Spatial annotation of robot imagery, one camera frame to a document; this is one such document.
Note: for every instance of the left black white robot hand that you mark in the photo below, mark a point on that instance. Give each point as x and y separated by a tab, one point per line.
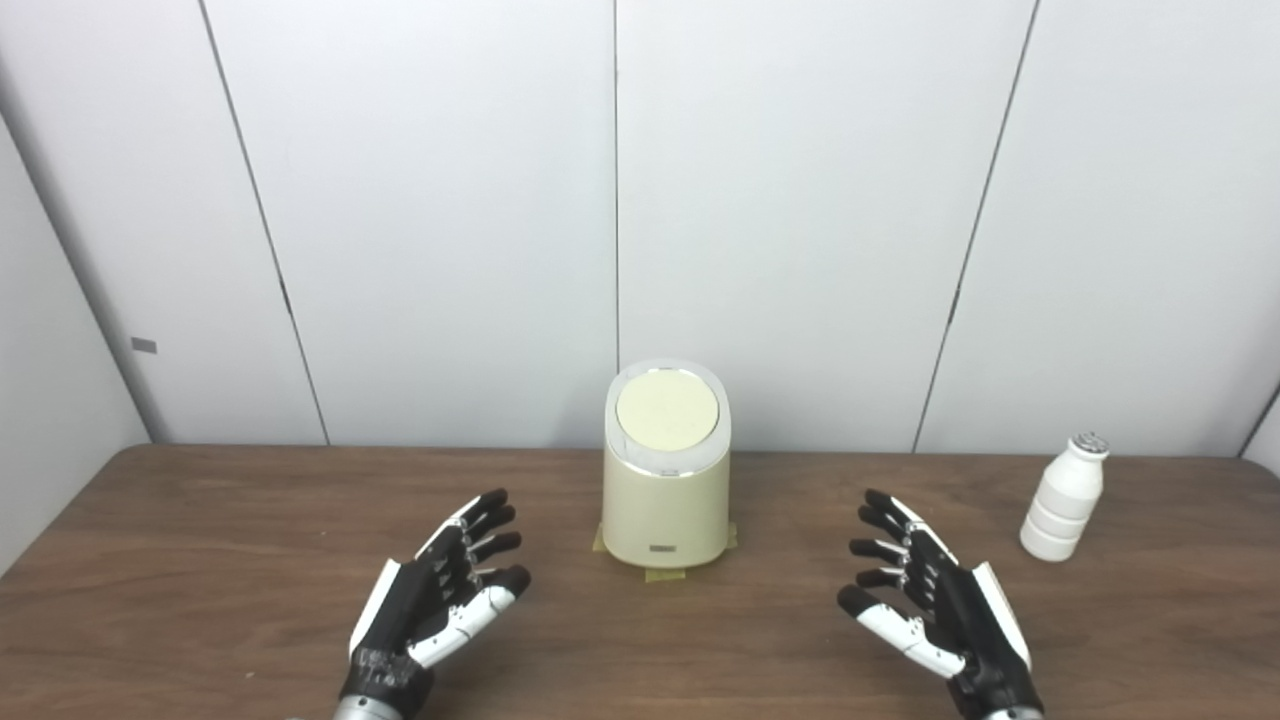
400	610

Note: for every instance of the cream-colored round bin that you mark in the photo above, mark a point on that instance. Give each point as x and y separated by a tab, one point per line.
665	510

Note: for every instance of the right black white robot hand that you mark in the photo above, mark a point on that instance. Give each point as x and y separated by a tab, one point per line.
965	610

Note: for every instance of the cream round bin lid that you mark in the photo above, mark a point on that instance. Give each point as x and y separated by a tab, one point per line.
667	410

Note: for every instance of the small white plastic bottle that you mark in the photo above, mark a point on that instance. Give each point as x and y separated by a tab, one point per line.
1063	500

